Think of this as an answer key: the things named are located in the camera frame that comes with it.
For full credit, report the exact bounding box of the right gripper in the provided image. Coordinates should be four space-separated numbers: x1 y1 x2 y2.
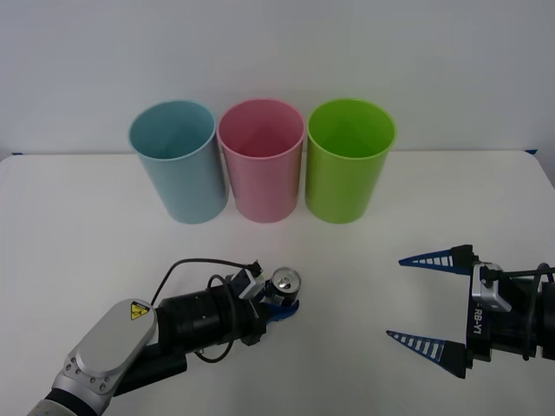
385 244 500 381

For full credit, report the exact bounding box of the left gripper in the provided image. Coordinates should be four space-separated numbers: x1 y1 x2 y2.
236 280 302 348

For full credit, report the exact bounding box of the black drink can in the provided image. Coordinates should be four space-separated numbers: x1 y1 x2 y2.
271 266 302 307

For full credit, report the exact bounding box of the pink plastic bin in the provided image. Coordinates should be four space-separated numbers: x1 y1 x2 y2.
217 98 305 224

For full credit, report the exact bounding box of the green plastic bin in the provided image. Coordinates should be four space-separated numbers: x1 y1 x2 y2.
304 98 397 224

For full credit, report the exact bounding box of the pale blue plastic bin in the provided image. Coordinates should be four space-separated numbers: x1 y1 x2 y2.
127 100 230 224

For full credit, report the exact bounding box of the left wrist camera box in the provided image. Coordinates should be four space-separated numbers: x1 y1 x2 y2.
232 267 266 301

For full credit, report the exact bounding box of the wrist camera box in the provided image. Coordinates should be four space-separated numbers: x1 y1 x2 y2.
471 261 513 314
232 267 266 301

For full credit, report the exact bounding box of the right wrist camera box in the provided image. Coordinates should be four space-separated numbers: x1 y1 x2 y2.
471 261 513 314

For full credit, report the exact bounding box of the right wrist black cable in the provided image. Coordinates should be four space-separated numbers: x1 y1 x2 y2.
485 262 555 361

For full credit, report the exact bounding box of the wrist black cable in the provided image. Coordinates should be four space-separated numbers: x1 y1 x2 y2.
485 262 555 361
149 257 264 363

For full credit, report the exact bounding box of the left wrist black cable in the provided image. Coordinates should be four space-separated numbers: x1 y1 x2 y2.
149 257 264 363

